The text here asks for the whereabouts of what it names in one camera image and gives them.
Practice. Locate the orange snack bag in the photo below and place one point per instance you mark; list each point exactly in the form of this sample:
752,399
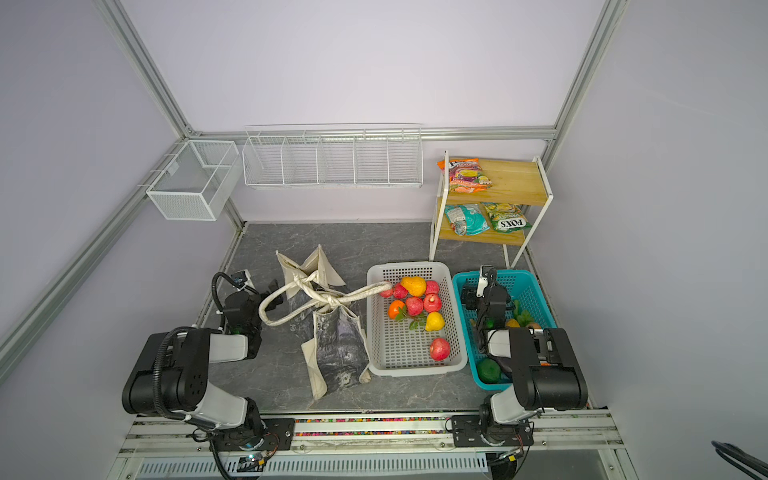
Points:
465,175

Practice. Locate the green Foxs candy bag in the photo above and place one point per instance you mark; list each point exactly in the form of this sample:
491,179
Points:
505,217

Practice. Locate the long white wire basket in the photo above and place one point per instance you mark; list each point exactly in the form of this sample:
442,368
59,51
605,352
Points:
333,155

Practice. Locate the teal plastic vegetable basket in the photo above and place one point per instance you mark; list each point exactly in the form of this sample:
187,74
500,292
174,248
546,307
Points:
526,306

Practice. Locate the small white mesh basket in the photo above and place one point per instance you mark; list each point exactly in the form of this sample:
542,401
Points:
197,181

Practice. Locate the cream canvas grocery bag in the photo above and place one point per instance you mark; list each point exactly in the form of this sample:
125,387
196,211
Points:
315,303

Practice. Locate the white wooden two-tier shelf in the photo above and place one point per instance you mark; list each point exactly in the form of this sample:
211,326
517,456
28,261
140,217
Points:
512,196

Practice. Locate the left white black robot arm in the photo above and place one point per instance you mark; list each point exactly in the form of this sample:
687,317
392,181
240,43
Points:
170,378

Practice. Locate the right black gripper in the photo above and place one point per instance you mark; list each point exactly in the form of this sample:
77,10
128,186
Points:
469,296

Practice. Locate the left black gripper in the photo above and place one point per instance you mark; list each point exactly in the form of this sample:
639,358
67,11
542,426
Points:
278,300

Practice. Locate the green avocado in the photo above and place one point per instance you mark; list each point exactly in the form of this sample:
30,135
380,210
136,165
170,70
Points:
488,371

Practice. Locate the yellow pear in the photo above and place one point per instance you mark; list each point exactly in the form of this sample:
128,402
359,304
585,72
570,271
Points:
416,286

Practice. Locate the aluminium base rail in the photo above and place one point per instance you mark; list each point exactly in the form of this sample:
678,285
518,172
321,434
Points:
352,445

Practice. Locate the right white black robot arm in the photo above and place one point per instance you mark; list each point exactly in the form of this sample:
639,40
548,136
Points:
517,354

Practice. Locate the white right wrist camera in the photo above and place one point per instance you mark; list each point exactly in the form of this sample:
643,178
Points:
487,277

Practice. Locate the yellow lemon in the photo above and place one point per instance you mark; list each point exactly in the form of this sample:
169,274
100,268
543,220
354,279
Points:
434,322

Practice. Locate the small orange tangerine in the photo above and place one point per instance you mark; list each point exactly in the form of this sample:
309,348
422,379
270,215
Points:
397,310

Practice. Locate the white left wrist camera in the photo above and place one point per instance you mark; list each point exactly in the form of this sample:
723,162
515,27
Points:
242,279

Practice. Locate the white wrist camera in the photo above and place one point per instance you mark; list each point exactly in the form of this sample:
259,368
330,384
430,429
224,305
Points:
242,279
487,277

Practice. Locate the teal snack bag lower shelf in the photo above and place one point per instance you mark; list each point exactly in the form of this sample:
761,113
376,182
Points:
466,219

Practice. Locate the red apple centre right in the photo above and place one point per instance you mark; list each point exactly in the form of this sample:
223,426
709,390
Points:
432,303

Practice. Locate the leafy red twig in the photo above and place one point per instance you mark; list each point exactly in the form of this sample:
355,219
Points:
416,323

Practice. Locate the red apple front right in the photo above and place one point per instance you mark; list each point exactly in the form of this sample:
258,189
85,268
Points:
440,349

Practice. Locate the white plastic fruit basket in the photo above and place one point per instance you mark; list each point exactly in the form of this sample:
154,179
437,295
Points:
404,347

